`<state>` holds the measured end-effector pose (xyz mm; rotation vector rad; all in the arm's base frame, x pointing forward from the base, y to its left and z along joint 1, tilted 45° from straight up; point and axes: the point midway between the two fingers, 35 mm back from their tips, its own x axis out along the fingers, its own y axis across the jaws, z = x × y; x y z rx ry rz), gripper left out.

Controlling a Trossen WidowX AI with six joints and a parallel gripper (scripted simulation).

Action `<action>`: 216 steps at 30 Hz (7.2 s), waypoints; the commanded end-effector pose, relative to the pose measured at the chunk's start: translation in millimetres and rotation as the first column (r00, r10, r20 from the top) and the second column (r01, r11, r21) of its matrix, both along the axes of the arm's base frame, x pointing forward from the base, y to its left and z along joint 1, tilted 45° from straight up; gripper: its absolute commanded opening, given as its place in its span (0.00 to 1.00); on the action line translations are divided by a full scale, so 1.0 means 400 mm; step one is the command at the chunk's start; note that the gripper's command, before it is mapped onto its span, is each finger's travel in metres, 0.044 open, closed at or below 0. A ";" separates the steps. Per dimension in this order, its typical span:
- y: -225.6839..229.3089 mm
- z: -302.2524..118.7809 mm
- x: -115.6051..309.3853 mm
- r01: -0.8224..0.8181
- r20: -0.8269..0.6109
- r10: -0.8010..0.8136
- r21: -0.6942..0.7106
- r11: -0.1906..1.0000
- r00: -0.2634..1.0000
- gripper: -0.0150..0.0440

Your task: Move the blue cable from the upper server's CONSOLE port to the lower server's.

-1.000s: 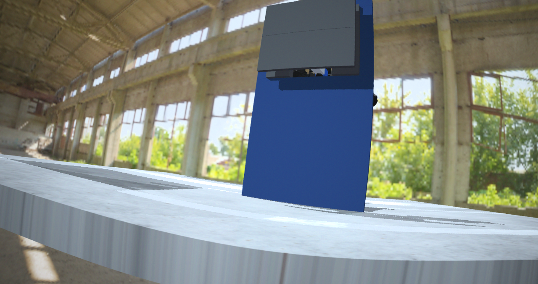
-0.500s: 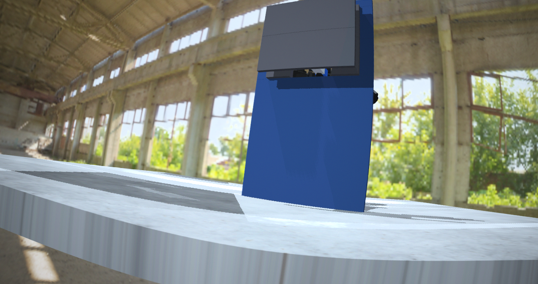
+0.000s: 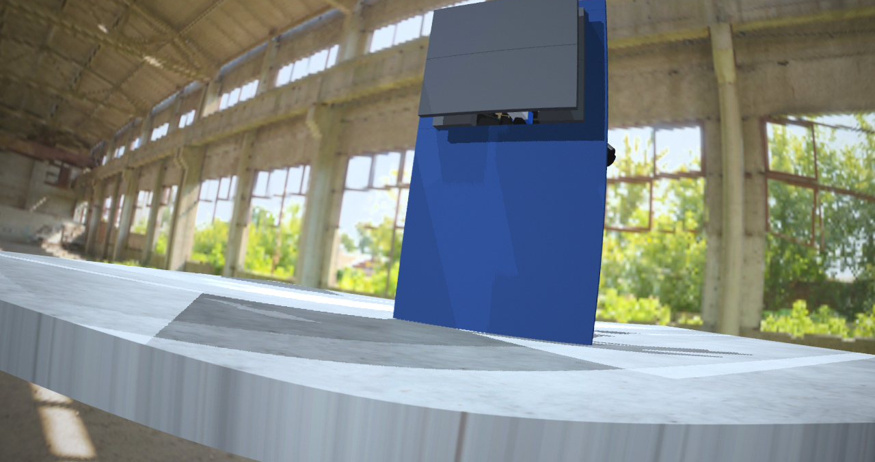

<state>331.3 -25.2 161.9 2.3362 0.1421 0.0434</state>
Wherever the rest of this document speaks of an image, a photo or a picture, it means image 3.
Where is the blue flat panel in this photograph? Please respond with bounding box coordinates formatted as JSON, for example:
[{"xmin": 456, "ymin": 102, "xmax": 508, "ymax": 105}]
[{"xmin": 393, "ymin": 0, "xmax": 608, "ymax": 345}]

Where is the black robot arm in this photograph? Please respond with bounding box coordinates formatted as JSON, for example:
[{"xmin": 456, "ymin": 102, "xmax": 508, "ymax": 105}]
[{"xmin": 476, "ymin": 112, "xmax": 616, "ymax": 167}]

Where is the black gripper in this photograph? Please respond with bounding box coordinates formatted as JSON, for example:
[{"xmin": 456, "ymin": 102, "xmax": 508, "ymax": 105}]
[{"xmin": 502, "ymin": 111, "xmax": 538, "ymax": 125}]

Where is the blue network cable with white plug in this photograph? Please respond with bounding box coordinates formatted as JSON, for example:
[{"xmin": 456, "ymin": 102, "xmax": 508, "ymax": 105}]
[{"xmin": 508, "ymin": 111, "xmax": 533, "ymax": 124}]

